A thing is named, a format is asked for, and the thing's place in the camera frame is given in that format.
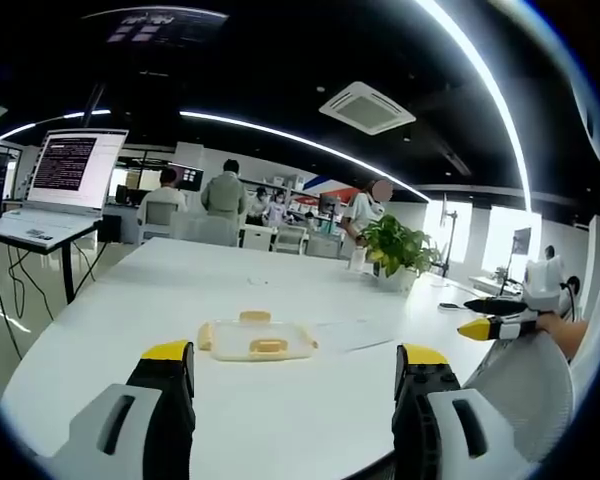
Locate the ceiling air conditioner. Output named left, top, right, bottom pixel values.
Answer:
left=318, top=80, right=418, bottom=137

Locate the grey office chair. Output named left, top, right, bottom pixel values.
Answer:
left=138, top=199, right=180, bottom=245
left=171, top=213, right=240, bottom=247
left=304, top=233, right=342, bottom=259
left=273, top=224, right=309, bottom=255

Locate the green potted plant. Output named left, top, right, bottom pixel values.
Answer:
left=355, top=214, right=444, bottom=294

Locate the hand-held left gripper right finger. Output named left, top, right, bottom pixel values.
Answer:
left=391, top=343, right=531, bottom=480

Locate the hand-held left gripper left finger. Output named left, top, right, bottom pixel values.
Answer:
left=34, top=339, right=197, bottom=480

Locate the ceiling light strip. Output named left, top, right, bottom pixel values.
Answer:
left=0, top=108, right=424, bottom=197
left=413, top=0, right=535, bottom=214

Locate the black monitor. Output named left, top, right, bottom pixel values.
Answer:
left=172, top=163, right=205, bottom=193

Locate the white mesh office chair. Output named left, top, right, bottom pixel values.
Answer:
left=460, top=331, right=577, bottom=464

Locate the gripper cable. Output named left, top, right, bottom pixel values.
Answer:
left=558, top=281, right=583, bottom=321

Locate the white laptop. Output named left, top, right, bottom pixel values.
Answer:
left=0, top=128, right=131, bottom=251

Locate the black cable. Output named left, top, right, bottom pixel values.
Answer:
left=0, top=238, right=99, bottom=361

